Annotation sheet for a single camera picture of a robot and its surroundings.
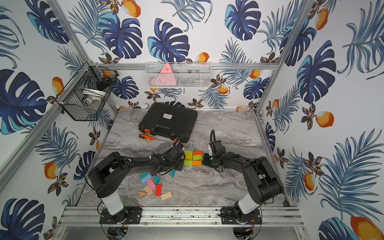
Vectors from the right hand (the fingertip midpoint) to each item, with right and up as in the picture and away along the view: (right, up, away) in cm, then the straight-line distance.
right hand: (203, 161), depth 93 cm
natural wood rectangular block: (-21, -15, -13) cm, 29 cm away
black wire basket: (-63, +40, -15) cm, 76 cm away
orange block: (-2, +5, +3) cm, 6 cm away
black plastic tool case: (-23, +27, +13) cm, 38 cm away
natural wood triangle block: (-34, -14, -13) cm, 39 cm away
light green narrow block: (-3, +2, +1) cm, 4 cm away
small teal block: (-27, -8, -8) cm, 29 cm away
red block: (-26, -14, -9) cm, 31 cm away
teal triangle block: (-18, -5, -5) cm, 20 cm away
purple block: (-30, -6, -5) cm, 31 cm away
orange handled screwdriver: (-37, +14, +10) cm, 41 cm away
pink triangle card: (-22, +52, -3) cm, 57 cm away
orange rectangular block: (-3, -1, -1) cm, 3 cm away
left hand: (-14, 0, -1) cm, 14 cm away
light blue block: (-34, -8, -8) cm, 35 cm away
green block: (-9, 0, -3) cm, 10 cm away
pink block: (-30, -10, -9) cm, 33 cm away
